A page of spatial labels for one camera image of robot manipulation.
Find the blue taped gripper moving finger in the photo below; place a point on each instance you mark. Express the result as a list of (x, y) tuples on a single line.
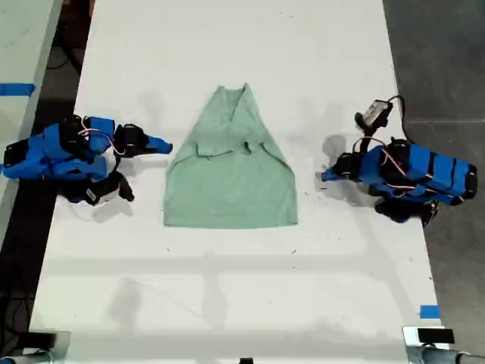
[(333, 177), (157, 151)]

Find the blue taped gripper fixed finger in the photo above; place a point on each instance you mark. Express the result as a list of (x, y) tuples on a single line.
[(159, 142), (332, 170)]

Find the pale green T-shirt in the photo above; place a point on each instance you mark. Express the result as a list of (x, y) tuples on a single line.
[(231, 182)]

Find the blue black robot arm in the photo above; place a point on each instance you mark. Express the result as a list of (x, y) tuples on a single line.
[(57, 159), (417, 174)]

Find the long blue tape strip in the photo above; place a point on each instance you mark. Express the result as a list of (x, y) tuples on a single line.
[(17, 89)]

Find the pale side table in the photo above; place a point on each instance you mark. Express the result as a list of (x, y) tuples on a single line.
[(22, 38)]

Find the short blue tape piece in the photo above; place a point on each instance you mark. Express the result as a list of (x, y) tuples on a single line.
[(429, 311)]

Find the small black box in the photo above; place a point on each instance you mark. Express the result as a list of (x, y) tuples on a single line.
[(435, 336), (38, 338)]

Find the tiny black block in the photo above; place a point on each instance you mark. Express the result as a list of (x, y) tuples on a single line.
[(246, 361)]

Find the grey metal tube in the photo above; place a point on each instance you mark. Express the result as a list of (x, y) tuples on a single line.
[(439, 356), (22, 358)]

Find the black camera box grey face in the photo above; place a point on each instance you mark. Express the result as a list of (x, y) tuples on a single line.
[(373, 112)]

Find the black camera box white label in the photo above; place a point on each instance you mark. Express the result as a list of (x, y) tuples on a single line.
[(100, 194)]

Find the white metal bracket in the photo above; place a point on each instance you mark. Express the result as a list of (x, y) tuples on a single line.
[(410, 335)]

